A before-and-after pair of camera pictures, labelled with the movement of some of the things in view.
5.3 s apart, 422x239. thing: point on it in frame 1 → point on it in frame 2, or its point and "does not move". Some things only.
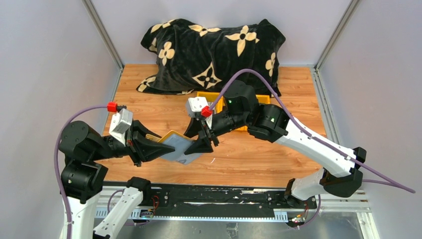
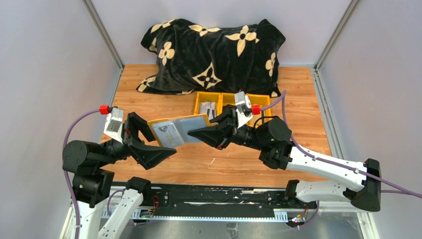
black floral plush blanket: x=190 y=58 does not move
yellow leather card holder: x=178 y=143 → x=173 y=132
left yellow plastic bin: x=211 y=96 does not move
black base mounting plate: x=209 y=201 does not move
